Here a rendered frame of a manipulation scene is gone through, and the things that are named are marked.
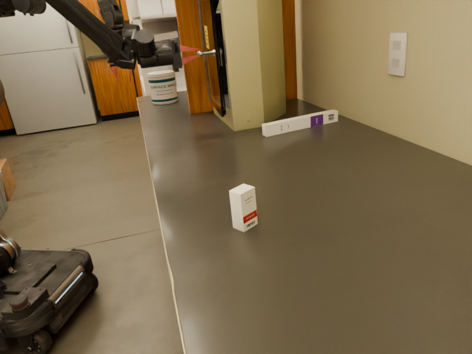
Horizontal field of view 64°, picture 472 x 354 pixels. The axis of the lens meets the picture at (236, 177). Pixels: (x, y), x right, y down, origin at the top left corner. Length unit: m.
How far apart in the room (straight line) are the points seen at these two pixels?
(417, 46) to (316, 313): 0.81
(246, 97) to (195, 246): 0.73
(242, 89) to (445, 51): 0.59
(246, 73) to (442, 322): 0.96
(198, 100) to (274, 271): 1.15
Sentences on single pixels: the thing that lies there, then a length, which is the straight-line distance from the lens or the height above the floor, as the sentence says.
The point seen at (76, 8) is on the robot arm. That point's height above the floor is 1.36.
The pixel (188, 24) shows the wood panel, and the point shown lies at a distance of 1.60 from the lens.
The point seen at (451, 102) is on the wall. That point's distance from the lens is 1.07.
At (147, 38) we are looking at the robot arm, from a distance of 1.25.
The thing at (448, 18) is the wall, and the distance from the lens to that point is 1.07.
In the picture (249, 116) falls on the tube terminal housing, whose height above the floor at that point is 0.98.
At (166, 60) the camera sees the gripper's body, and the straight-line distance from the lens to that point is 1.31.
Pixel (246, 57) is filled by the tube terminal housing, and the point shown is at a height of 1.17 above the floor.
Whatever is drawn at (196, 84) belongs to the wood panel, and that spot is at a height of 1.06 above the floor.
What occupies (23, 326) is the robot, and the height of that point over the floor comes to 0.21.
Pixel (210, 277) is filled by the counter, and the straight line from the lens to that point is 0.58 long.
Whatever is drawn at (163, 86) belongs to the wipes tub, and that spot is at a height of 1.03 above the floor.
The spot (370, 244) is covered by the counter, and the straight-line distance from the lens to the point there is 0.65.
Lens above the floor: 1.29
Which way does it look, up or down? 22 degrees down
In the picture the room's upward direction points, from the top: 6 degrees counter-clockwise
